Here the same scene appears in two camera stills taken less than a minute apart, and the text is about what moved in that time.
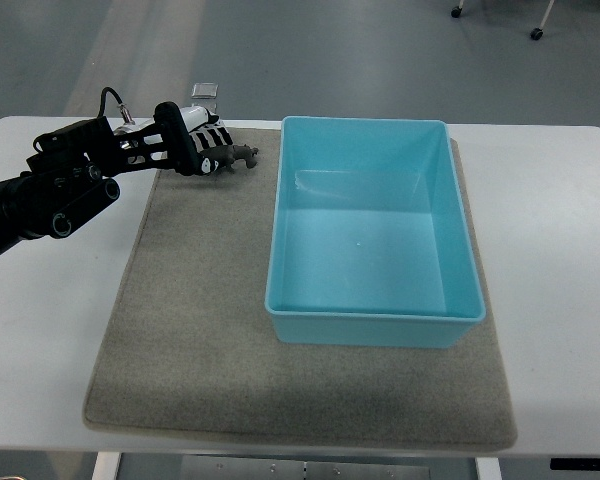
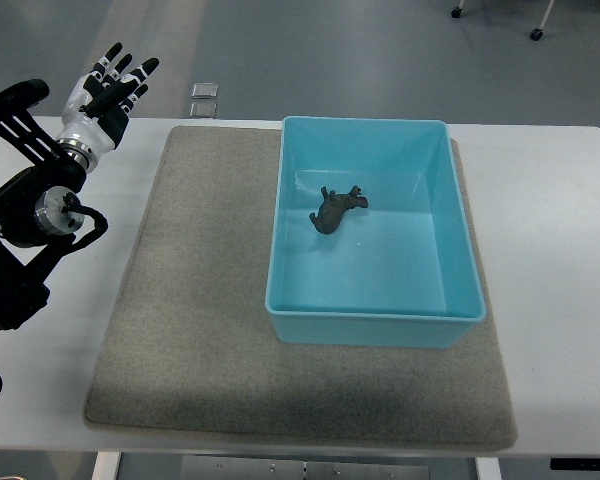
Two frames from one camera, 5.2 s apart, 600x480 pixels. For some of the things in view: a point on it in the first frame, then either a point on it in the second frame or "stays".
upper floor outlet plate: (205, 90) stays
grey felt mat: (187, 347) stays
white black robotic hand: (205, 131) -> (97, 106)
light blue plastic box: (370, 240) stays
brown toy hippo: (227, 155) -> (334, 206)
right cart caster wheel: (536, 33) stays
